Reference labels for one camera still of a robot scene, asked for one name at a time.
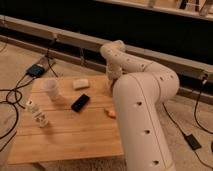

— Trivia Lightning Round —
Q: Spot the long wooden bench rail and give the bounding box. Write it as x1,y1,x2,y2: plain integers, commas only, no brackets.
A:
0,14,213,98

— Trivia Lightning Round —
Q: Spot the black power adapter right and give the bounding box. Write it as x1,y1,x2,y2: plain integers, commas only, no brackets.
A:
185,134,201,150

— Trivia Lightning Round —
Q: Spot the wooden slatted table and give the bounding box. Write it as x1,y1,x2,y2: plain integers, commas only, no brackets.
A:
8,75,123,164

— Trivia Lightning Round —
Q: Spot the clear plastic cup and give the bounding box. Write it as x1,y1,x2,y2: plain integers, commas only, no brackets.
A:
42,79,60,101

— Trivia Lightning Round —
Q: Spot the orange toy carrot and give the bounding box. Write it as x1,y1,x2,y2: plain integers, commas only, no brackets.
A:
104,108,116,118

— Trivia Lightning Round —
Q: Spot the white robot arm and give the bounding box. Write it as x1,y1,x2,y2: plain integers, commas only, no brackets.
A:
100,40,179,171

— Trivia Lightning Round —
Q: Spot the black cable on floor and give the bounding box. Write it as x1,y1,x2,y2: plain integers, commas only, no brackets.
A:
0,39,58,153

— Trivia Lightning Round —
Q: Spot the black rectangular remote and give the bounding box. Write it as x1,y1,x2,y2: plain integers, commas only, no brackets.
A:
71,94,90,112

